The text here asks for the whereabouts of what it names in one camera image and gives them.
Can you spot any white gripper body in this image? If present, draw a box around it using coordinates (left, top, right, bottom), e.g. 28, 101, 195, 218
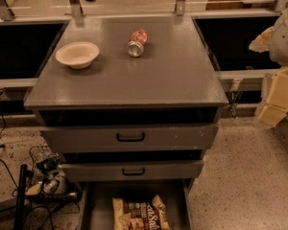
266, 67, 288, 110

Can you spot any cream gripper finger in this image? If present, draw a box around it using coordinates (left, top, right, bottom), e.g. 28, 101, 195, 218
257, 104, 287, 127

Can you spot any brown chip bag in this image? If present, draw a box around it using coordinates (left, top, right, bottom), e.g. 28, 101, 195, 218
112, 195, 171, 230

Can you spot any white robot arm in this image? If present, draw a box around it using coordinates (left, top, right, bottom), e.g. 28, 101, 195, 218
249, 8, 288, 128

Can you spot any grey top drawer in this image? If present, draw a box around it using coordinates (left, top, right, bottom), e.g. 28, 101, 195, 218
40, 125, 218, 153

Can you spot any grey middle drawer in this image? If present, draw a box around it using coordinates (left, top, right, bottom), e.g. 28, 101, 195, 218
62, 160, 204, 182

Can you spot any grey metal drawer cabinet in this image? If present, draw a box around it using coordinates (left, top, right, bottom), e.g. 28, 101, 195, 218
23, 14, 229, 230

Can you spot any grey open bottom drawer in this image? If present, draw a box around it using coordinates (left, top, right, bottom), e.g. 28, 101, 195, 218
78, 179, 195, 230

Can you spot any red soda can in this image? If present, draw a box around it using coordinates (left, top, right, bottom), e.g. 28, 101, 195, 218
127, 29, 148, 58

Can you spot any white paper bowl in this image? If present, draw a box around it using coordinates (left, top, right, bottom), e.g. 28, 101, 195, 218
56, 41, 100, 69

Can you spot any black middle drawer handle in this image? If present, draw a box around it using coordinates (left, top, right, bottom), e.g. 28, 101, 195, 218
122, 168, 146, 176

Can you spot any black drawer handle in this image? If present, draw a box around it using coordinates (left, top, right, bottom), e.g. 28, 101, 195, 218
122, 168, 146, 176
116, 132, 146, 142

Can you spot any black top drawer handle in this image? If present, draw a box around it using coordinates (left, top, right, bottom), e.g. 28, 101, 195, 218
116, 132, 146, 142

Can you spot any metal railing post centre-left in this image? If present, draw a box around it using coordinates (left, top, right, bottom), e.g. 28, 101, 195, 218
69, 0, 83, 17

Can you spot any black wire basket with items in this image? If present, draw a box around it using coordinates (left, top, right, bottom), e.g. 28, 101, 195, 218
25, 146, 80, 202

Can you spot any black floor cable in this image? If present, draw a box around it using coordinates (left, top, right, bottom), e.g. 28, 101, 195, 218
0, 112, 20, 190

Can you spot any black metal stand post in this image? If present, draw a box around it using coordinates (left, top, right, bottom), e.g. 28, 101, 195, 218
13, 164, 27, 230

